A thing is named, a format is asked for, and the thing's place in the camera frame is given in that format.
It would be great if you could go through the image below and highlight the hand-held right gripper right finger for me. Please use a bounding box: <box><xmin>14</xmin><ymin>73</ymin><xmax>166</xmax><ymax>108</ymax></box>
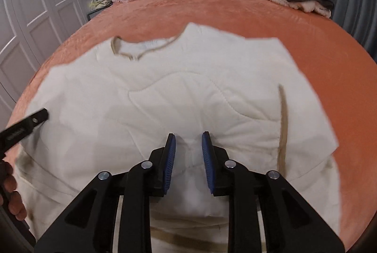
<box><xmin>201</xmin><ymin>131</ymin><xmax>345</xmax><ymax>253</ymax></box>

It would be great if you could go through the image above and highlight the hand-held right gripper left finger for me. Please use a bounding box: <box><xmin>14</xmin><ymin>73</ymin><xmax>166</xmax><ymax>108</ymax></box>
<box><xmin>34</xmin><ymin>133</ymin><xmax>177</xmax><ymax>253</ymax></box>

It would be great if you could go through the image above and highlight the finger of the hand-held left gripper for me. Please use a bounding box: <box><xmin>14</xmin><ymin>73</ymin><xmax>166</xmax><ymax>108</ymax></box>
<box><xmin>0</xmin><ymin>107</ymin><xmax>49</xmax><ymax>151</ymax></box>

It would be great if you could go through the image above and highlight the white quilted jacket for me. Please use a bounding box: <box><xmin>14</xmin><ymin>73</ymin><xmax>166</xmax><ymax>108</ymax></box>
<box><xmin>13</xmin><ymin>22</ymin><xmax>344</xmax><ymax>253</ymax></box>

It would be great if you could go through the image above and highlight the person's left hand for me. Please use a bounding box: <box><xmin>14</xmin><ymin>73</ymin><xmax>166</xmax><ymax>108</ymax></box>
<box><xmin>0</xmin><ymin>161</ymin><xmax>28</xmax><ymax>221</ymax></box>

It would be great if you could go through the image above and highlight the white panelled wardrobe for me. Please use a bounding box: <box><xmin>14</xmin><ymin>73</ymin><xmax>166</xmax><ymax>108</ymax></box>
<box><xmin>0</xmin><ymin>0</ymin><xmax>101</xmax><ymax>114</ymax></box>

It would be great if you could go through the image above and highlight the grey nightstand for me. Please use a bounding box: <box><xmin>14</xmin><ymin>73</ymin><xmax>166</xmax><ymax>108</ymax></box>
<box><xmin>86</xmin><ymin>9</ymin><xmax>104</xmax><ymax>21</ymax></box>

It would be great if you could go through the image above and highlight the orange plush bed blanket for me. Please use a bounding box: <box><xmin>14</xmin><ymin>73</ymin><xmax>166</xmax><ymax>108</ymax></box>
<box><xmin>0</xmin><ymin>0</ymin><xmax>377</xmax><ymax>253</ymax></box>

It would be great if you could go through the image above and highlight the pale yellow cloth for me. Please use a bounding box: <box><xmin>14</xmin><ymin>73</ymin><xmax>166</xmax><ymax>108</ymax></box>
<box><xmin>88</xmin><ymin>0</ymin><xmax>114</xmax><ymax>11</ymax></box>

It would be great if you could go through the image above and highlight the cream fleece garment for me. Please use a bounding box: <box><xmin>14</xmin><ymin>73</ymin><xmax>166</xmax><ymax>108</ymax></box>
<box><xmin>257</xmin><ymin>0</ymin><xmax>332</xmax><ymax>18</ymax></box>

